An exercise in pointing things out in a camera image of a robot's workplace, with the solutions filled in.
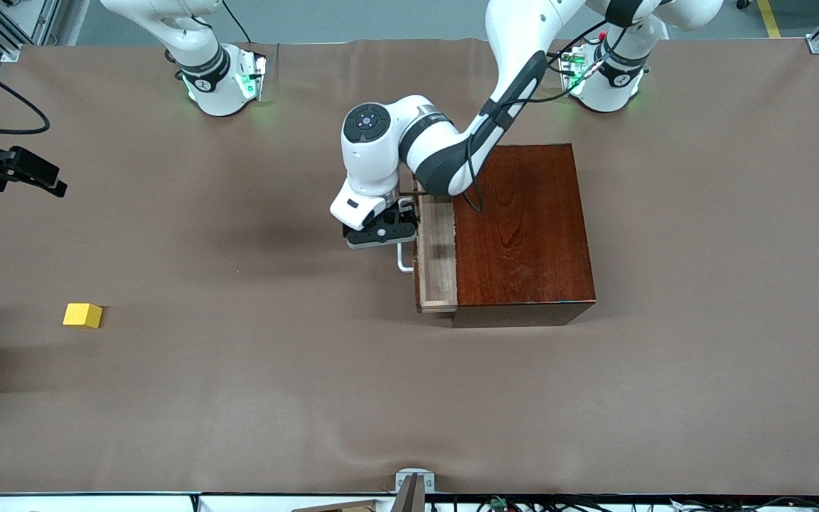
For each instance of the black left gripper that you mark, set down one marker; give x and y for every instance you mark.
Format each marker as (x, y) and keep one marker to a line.
(407, 210)

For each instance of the yellow cube block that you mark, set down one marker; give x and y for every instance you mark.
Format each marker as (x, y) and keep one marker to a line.
(82, 315)

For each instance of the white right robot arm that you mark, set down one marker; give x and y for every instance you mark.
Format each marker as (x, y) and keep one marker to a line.
(214, 85)

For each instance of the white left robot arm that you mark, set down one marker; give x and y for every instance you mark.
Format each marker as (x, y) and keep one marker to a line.
(381, 156)

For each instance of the dark red wooden cabinet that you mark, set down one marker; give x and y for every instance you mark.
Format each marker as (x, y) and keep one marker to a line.
(523, 242)

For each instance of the brown table mat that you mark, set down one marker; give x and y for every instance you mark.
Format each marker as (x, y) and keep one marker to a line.
(239, 398)

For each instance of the light wooden strip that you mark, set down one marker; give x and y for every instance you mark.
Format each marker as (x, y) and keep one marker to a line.
(345, 507)

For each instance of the grey table clamp bracket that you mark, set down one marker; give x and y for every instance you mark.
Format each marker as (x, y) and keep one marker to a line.
(414, 473)

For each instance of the dark camera stand post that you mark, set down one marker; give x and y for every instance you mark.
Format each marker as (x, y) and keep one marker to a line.
(409, 498)

